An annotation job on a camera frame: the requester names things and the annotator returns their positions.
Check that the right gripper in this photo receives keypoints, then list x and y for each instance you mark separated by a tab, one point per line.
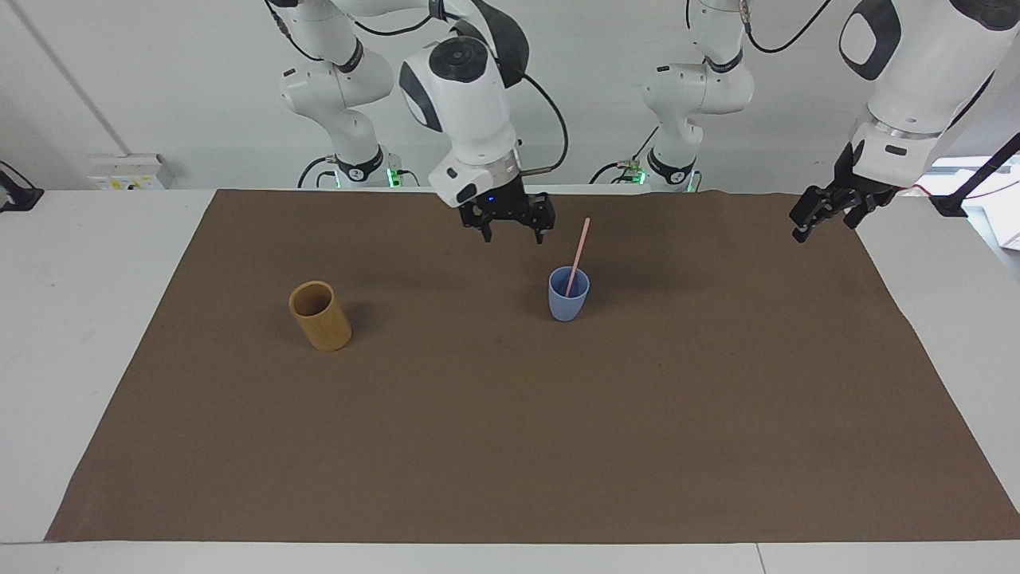
504	206

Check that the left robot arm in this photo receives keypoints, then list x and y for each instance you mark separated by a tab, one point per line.
916	72

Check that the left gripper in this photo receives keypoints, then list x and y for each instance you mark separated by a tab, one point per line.
851	185

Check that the pink chopstick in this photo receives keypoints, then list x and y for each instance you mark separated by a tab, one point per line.
580	247

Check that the black stand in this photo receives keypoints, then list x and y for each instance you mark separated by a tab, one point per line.
984	171
16	191

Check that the bamboo cup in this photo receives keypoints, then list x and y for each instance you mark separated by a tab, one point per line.
321	319

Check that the blue cup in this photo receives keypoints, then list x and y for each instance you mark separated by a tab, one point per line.
567	306

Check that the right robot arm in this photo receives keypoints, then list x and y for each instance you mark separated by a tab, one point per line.
466	112

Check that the white wall socket box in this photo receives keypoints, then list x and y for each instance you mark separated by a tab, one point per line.
127	171

